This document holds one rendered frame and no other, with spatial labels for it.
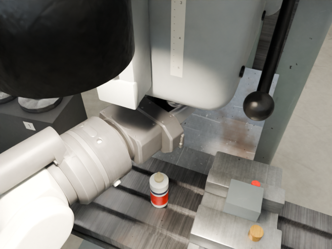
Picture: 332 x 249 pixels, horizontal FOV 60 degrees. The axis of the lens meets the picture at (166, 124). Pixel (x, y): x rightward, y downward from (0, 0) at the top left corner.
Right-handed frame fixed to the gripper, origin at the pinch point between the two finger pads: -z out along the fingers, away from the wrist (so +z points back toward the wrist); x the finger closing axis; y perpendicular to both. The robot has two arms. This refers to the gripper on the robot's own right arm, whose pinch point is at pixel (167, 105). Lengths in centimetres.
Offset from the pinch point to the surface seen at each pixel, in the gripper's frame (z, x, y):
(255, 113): 3.5, -14.6, -10.2
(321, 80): -218, 20, 121
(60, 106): 6.2, 25.1, 11.9
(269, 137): -42, -4, 37
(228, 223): -0.9, -14.3, 19.4
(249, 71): -37.1, 5.2, 14.7
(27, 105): 11.4, 28.6, 10.7
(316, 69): -230, 30, 120
